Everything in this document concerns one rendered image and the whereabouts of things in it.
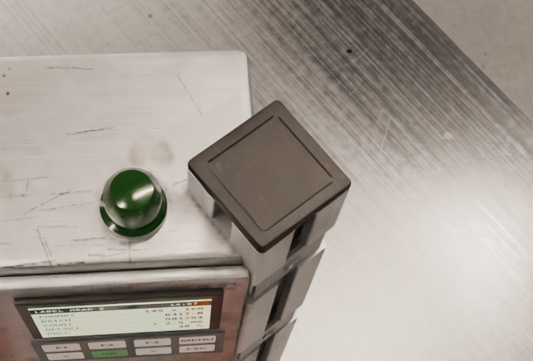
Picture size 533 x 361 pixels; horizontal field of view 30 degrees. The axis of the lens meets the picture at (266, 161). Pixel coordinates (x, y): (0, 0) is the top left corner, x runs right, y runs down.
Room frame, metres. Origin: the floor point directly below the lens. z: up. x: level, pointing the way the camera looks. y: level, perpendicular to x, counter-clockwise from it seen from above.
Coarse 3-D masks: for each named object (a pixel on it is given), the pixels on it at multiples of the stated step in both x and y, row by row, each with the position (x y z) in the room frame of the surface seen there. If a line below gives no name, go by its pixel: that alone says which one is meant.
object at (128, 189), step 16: (112, 176) 0.14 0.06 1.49; (128, 176) 0.14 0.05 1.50; (144, 176) 0.14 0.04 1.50; (112, 192) 0.13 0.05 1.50; (128, 192) 0.13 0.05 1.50; (144, 192) 0.13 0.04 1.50; (160, 192) 0.13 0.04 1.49; (112, 208) 0.12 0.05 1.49; (128, 208) 0.12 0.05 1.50; (144, 208) 0.13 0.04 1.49; (160, 208) 0.13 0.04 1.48; (112, 224) 0.12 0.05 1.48; (128, 224) 0.12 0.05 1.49; (144, 224) 0.12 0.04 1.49; (160, 224) 0.13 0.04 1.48; (128, 240) 0.12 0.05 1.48
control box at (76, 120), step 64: (0, 64) 0.18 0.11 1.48; (64, 64) 0.19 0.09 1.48; (128, 64) 0.19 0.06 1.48; (192, 64) 0.20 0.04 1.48; (0, 128) 0.16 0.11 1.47; (64, 128) 0.16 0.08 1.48; (128, 128) 0.17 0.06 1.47; (192, 128) 0.17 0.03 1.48; (0, 192) 0.13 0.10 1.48; (64, 192) 0.13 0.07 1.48; (0, 256) 0.10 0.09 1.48; (64, 256) 0.11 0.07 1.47; (128, 256) 0.11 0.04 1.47; (192, 256) 0.12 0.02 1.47; (0, 320) 0.09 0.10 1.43
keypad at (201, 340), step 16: (128, 336) 0.10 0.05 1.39; (144, 336) 0.10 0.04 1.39; (160, 336) 0.11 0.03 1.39; (176, 336) 0.11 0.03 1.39; (192, 336) 0.11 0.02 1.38; (208, 336) 0.11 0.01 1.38; (48, 352) 0.09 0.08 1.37; (64, 352) 0.09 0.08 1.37; (80, 352) 0.10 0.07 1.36; (96, 352) 0.10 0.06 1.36; (112, 352) 0.10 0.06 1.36; (128, 352) 0.10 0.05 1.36; (144, 352) 0.10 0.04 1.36; (160, 352) 0.11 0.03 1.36; (176, 352) 0.11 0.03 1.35; (192, 352) 0.11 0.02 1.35; (208, 352) 0.11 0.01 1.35
